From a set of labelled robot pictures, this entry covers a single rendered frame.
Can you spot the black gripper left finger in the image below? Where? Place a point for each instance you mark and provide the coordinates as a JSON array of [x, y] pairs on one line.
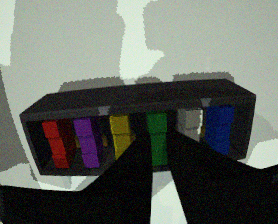
[[121, 195]]

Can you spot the yellow fuse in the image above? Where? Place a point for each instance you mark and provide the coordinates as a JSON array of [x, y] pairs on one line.
[[121, 130]]

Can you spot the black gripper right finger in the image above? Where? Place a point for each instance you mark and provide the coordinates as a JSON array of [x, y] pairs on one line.
[[215, 189]]

